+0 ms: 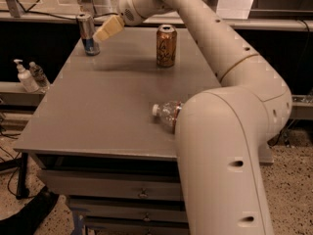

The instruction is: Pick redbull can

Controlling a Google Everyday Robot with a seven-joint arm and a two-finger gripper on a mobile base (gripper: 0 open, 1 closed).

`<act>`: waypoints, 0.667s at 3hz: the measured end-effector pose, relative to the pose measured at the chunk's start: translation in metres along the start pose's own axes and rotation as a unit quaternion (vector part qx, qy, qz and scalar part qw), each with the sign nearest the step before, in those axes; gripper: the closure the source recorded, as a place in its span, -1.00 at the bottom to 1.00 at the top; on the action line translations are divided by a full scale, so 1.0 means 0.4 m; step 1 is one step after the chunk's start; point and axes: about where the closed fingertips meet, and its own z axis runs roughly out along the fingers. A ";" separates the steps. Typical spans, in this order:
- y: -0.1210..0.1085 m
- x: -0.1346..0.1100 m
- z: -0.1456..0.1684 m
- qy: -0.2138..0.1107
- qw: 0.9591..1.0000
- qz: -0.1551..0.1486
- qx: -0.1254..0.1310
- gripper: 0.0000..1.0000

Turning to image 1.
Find black bag on floor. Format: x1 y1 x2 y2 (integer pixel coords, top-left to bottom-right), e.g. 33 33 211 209
0 187 59 235

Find gold LaCroix can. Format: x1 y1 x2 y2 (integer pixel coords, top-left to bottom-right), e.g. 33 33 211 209
156 24 177 68

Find black cable on ledge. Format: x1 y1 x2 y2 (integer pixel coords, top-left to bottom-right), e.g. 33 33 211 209
0 0 120 21

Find silver blue redbull can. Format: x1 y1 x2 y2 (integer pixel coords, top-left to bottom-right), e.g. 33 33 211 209
76 13 100 56

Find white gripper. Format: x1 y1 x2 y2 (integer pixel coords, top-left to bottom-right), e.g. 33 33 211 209
93 0 171 42

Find middle grey drawer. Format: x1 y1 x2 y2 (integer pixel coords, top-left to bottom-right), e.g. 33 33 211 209
67 198 188 223

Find black stand leg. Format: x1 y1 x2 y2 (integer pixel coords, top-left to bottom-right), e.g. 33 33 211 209
17 153 29 200

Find grey drawer cabinet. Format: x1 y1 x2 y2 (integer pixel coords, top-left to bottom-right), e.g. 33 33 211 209
13 26 274 235

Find black cable on floor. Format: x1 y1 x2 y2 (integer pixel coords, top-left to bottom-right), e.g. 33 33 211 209
0 127 23 198

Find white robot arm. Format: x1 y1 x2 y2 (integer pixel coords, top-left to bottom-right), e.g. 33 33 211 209
95 0 292 235

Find top grey drawer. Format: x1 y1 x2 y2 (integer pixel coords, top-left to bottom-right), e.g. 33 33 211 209
38 170 183 201

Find small clear bottle on shelf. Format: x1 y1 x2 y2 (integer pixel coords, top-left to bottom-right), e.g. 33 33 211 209
29 62 50 89

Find clear plastic water bottle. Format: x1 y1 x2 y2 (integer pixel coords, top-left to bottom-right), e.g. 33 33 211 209
152 101 184 132

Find bottom grey drawer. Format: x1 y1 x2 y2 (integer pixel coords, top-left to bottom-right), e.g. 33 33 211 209
84 217 190 235

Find white pump dispenser bottle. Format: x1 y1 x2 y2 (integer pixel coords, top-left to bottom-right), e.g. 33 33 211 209
14 59 39 93

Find grey drawer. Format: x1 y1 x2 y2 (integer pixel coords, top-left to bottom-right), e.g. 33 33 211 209
38 170 183 201
67 198 188 223
84 217 190 235

